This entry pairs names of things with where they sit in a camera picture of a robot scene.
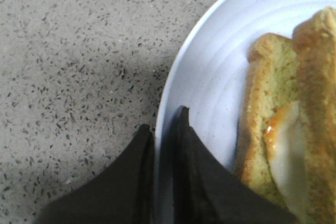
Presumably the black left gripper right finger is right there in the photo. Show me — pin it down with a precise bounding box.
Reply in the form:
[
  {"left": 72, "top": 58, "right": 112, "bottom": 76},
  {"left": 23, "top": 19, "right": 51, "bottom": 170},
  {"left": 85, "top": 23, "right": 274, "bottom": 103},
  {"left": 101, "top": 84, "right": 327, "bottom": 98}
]
[{"left": 172, "top": 106, "right": 299, "bottom": 223}]

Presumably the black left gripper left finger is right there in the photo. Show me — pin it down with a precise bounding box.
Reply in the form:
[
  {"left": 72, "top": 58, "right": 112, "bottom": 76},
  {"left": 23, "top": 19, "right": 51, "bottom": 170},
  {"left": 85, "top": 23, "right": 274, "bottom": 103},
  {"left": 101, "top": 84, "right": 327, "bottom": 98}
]
[{"left": 35, "top": 124, "right": 154, "bottom": 223}]

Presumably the light blue plate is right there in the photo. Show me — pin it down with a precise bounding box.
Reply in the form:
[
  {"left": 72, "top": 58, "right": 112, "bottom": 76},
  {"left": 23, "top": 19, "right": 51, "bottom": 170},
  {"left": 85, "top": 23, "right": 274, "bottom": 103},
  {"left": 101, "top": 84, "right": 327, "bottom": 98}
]
[{"left": 154, "top": 0, "right": 335, "bottom": 223}]

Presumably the bread slice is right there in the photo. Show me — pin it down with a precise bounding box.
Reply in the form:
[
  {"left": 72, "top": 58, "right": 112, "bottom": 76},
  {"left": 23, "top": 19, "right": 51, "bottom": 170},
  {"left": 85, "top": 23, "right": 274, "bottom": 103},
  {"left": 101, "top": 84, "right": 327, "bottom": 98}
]
[
  {"left": 293, "top": 7, "right": 335, "bottom": 223},
  {"left": 234, "top": 33, "right": 297, "bottom": 208}
]

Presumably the fried egg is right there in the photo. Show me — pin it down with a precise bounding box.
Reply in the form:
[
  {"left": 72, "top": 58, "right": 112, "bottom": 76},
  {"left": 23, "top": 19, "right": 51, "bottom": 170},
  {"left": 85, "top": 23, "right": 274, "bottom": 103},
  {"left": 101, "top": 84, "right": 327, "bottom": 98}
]
[{"left": 266, "top": 101, "right": 307, "bottom": 214}]

